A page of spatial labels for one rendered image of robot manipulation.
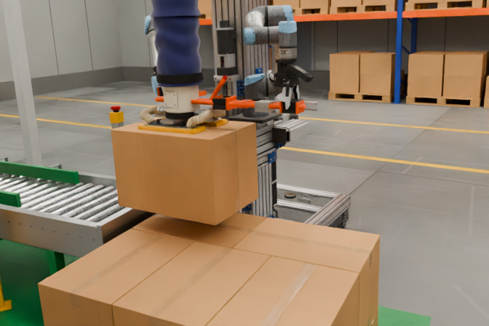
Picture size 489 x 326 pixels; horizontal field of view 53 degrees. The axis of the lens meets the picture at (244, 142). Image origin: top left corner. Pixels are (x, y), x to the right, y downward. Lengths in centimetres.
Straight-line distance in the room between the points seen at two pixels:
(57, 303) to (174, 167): 74
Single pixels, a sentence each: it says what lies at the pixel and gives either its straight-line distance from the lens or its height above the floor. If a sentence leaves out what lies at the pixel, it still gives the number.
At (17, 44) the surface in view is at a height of 142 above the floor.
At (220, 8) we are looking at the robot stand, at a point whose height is 164.
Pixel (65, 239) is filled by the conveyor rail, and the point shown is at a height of 49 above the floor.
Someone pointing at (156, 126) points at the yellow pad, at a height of 109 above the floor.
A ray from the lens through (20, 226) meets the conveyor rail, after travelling 305.
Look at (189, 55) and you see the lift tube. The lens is 235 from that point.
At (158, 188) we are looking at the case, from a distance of 241.
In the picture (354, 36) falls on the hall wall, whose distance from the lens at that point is 1096.
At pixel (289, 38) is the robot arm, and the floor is 149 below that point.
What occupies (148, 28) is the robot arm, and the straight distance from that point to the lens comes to 322.
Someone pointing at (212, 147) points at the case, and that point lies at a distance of 216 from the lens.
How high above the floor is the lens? 157
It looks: 14 degrees down
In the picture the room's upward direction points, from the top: 2 degrees counter-clockwise
